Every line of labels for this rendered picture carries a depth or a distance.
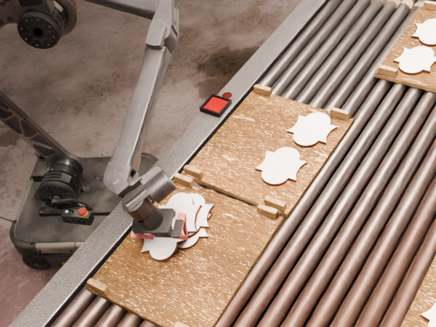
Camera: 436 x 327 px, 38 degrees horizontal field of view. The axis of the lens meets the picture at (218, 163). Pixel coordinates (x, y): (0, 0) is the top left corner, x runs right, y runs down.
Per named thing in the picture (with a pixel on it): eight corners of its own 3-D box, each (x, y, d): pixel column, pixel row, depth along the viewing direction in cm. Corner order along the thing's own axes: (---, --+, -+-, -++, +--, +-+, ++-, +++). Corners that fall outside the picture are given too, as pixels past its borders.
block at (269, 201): (264, 205, 169) (263, 198, 167) (267, 200, 170) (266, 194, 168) (283, 213, 166) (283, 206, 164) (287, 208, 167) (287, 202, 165)
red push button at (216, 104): (203, 110, 203) (202, 107, 202) (213, 99, 206) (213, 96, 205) (218, 115, 200) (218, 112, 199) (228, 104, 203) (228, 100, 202)
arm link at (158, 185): (115, 185, 155) (104, 176, 147) (152, 156, 155) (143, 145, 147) (143, 222, 151) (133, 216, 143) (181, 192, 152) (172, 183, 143)
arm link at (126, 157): (160, 37, 164) (148, 17, 154) (180, 41, 163) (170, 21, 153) (112, 194, 155) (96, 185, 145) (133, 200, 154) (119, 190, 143)
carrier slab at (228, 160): (181, 176, 183) (180, 172, 182) (254, 92, 205) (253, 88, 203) (287, 218, 167) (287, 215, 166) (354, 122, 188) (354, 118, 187)
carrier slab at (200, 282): (86, 290, 160) (84, 286, 159) (176, 180, 182) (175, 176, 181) (201, 348, 144) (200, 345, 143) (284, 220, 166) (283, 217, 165)
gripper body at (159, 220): (141, 211, 159) (127, 198, 153) (177, 211, 155) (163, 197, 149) (135, 235, 156) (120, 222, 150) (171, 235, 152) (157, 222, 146)
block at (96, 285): (88, 288, 159) (85, 281, 157) (93, 282, 160) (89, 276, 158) (106, 297, 156) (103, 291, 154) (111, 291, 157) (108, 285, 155)
